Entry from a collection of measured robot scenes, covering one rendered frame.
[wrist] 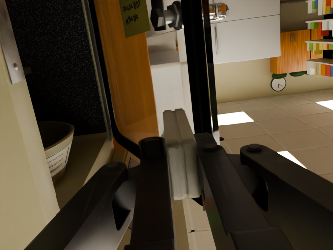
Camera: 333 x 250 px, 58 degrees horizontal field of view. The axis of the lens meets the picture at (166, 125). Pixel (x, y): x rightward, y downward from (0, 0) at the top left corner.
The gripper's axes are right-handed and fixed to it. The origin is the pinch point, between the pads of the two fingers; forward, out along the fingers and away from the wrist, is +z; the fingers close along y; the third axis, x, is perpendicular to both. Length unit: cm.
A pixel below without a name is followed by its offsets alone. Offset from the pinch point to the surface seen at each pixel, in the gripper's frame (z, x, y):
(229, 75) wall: 560, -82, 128
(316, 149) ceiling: 291, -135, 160
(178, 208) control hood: 27.0, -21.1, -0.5
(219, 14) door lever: 13.9, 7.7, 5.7
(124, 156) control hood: 33.1, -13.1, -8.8
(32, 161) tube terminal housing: 5.3, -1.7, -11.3
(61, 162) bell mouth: 17.1, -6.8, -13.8
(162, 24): 11.2, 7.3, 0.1
